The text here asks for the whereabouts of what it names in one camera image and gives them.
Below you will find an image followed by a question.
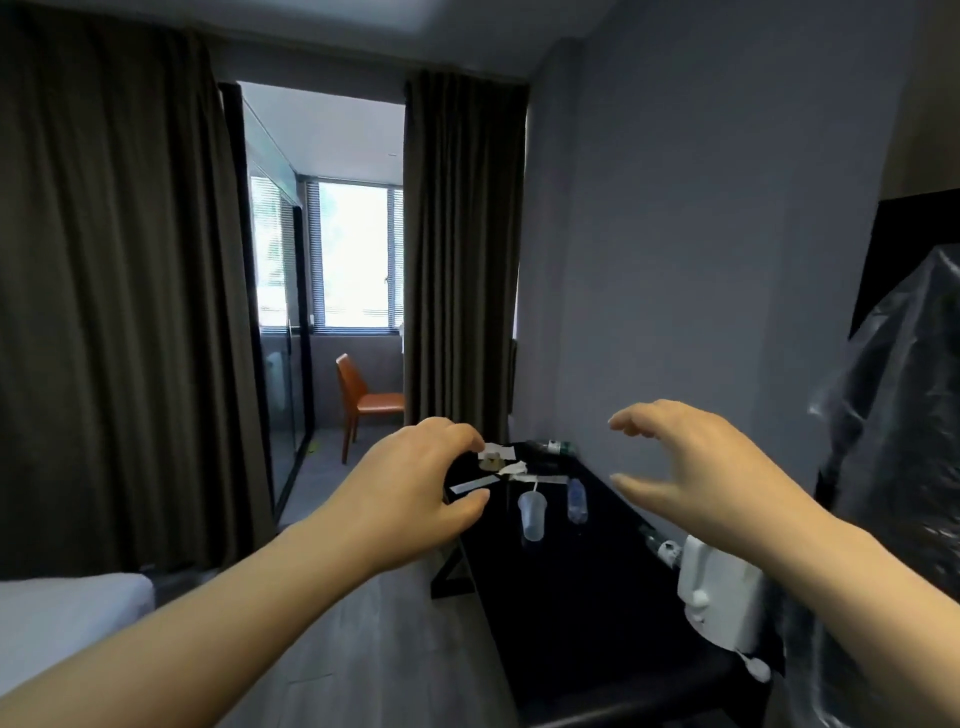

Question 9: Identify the glass sliding door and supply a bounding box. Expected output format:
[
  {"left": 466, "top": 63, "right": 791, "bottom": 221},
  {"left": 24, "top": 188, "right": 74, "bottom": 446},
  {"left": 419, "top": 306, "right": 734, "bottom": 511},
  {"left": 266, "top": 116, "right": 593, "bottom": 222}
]
[{"left": 219, "top": 81, "right": 318, "bottom": 522}]

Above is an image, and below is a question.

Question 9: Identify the person's right hand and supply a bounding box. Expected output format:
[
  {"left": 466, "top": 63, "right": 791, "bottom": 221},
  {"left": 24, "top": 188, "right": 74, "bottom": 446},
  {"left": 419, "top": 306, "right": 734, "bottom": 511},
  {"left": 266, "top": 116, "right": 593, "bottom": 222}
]
[{"left": 606, "top": 399, "right": 823, "bottom": 561}]

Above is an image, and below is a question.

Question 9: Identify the narrow dark brown curtain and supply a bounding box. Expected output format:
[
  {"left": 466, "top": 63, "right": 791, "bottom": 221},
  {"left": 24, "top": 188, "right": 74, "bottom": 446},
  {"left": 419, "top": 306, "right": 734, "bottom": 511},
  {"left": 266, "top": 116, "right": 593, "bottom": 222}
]
[{"left": 402, "top": 69, "right": 531, "bottom": 451}]

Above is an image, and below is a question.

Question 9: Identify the black desk leg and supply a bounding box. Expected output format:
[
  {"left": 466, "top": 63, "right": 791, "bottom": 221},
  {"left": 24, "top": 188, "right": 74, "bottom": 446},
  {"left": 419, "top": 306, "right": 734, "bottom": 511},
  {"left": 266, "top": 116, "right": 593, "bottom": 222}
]
[{"left": 429, "top": 536, "right": 477, "bottom": 601}]

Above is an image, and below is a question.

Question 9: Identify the clear plastic cover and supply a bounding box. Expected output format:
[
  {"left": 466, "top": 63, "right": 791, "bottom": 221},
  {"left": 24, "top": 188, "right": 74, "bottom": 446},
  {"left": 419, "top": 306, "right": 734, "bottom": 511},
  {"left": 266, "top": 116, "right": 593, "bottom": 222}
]
[{"left": 780, "top": 243, "right": 960, "bottom": 728}]

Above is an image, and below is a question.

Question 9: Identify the wide dark brown curtain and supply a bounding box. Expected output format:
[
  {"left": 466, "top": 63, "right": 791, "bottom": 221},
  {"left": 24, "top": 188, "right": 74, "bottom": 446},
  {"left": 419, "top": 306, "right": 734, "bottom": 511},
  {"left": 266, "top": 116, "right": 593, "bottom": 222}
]
[{"left": 0, "top": 0, "right": 275, "bottom": 582}]

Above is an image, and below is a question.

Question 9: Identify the person's left forearm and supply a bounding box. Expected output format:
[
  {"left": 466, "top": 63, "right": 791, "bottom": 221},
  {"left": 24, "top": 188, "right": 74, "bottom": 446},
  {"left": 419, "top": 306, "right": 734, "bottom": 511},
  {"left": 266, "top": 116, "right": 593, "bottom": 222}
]
[{"left": 0, "top": 510, "right": 387, "bottom": 728}]

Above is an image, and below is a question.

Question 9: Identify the clear plastic cup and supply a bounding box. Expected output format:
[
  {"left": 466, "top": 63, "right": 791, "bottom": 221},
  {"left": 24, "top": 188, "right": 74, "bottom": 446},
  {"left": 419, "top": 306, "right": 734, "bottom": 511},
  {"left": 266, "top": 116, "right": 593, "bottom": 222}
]
[{"left": 516, "top": 490, "right": 549, "bottom": 543}]

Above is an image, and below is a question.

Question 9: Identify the orange chair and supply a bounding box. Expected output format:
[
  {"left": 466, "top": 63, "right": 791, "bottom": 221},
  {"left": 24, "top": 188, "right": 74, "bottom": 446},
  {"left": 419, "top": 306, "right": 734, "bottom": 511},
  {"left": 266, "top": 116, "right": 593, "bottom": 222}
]
[{"left": 335, "top": 353, "right": 406, "bottom": 466}]

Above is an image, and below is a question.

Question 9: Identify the white electric kettle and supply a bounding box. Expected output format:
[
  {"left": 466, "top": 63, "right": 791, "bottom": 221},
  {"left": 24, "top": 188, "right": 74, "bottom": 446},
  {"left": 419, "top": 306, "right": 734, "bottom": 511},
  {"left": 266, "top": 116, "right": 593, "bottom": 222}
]
[{"left": 676, "top": 535, "right": 768, "bottom": 652}]

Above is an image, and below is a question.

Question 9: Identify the small capped bottle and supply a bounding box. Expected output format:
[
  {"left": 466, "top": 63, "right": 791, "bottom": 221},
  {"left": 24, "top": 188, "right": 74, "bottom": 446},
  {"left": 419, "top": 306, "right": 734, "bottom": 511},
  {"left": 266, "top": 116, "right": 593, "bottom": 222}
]
[{"left": 637, "top": 525, "right": 684, "bottom": 568}]

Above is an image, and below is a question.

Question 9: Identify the window with blinds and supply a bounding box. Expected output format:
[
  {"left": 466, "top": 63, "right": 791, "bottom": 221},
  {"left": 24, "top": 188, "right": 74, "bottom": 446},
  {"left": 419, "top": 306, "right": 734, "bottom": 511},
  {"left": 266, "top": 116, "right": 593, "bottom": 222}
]
[{"left": 303, "top": 177, "right": 407, "bottom": 333}]

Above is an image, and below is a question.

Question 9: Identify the person's right forearm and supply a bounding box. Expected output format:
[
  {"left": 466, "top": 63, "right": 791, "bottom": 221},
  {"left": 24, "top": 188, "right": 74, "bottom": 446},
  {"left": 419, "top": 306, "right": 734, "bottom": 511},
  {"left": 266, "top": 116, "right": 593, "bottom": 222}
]
[{"left": 753, "top": 495, "right": 960, "bottom": 728}]

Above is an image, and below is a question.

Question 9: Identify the crumpled paper wrapper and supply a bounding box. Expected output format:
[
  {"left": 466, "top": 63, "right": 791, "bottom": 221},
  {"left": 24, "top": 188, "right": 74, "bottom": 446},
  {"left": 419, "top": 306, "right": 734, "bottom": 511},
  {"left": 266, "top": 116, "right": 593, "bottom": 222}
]
[{"left": 478, "top": 442, "right": 535, "bottom": 482}]

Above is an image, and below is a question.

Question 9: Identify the person's left hand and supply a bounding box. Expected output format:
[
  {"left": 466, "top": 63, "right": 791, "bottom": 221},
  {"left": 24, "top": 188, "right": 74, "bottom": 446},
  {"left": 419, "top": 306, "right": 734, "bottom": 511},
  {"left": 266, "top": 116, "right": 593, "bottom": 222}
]
[{"left": 330, "top": 416, "right": 493, "bottom": 579}]

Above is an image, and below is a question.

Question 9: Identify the white bed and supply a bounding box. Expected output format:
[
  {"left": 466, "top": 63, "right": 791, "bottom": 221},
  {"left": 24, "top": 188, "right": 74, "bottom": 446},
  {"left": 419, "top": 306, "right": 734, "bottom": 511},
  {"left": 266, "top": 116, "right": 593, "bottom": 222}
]
[{"left": 0, "top": 572, "right": 157, "bottom": 702}]

